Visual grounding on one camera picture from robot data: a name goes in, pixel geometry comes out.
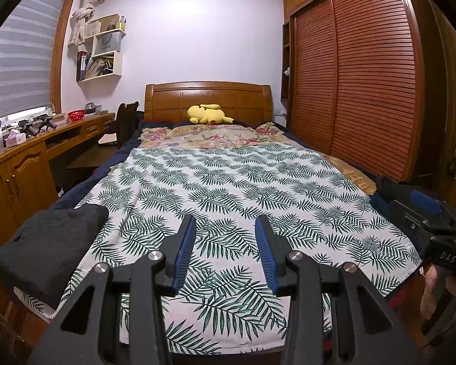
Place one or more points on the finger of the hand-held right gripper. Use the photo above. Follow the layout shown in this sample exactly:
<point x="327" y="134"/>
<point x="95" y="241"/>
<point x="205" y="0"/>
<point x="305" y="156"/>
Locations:
<point x="425" y="201"/>
<point x="393" y="191"/>

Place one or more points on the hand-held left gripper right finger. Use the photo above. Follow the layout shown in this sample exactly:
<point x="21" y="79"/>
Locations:
<point x="268" y="254"/>

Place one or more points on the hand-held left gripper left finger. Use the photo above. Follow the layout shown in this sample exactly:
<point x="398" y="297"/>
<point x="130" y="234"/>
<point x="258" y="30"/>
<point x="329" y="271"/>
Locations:
<point x="182" y="254"/>

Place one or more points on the black double-breasted coat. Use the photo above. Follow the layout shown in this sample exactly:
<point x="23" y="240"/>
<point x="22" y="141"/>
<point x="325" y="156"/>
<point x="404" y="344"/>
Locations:
<point x="49" y="243"/>

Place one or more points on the person's right hand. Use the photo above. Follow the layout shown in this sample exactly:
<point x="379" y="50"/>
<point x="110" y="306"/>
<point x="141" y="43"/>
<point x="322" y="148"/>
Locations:
<point x="428" y="292"/>

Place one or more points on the leaf-print blanket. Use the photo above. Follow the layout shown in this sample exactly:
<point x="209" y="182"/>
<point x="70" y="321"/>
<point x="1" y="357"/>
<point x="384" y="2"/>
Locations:
<point x="231" y="182"/>

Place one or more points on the wooden door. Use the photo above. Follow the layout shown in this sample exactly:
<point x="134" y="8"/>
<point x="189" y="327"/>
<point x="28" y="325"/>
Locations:
<point x="452" y="102"/>

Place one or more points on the wooden louvred wardrobe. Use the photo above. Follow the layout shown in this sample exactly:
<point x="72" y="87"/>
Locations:
<point x="364" y="83"/>

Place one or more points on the floral pillow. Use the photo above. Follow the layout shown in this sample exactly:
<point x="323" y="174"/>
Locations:
<point x="212" y="135"/>

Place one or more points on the yellow plush toy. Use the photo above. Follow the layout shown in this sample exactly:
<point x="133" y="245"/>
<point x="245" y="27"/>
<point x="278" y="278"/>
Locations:
<point x="205" y="114"/>

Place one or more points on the dark wooden chair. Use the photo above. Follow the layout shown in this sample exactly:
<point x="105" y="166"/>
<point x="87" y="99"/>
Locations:
<point x="127" y="121"/>

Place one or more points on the wooden headboard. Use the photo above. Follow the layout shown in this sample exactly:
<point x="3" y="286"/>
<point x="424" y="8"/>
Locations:
<point x="231" y="97"/>

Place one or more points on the grey metal pot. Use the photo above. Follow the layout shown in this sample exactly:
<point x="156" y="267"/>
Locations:
<point x="92" y="108"/>

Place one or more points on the red plastic basket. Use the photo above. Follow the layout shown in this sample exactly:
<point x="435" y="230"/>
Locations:
<point x="76" y="116"/>

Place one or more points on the wooden desk with cabinets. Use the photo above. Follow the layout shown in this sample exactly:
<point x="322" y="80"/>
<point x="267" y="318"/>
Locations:
<point x="22" y="167"/>

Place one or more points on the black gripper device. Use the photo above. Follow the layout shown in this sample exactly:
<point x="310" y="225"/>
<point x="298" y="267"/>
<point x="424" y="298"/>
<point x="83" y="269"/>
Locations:
<point x="27" y="127"/>
<point x="46" y="121"/>

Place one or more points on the pink tissue box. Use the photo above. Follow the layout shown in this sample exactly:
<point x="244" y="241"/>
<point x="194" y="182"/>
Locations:
<point x="14" y="138"/>

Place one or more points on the row of binders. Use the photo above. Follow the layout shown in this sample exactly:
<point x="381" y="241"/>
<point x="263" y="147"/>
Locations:
<point x="83" y="64"/>

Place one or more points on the grey paper bag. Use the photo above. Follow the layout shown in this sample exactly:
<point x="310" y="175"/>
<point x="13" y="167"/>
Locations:
<point x="109" y="42"/>

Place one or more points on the tied beige curtain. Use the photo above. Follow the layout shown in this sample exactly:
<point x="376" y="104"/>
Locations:
<point x="81" y="22"/>

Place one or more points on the grey window blind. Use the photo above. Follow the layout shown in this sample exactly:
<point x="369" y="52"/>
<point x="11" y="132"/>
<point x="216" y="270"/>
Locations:
<point x="15" y="64"/>

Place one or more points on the white wall shelf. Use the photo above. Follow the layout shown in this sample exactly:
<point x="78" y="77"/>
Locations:
<point x="117" y="66"/>

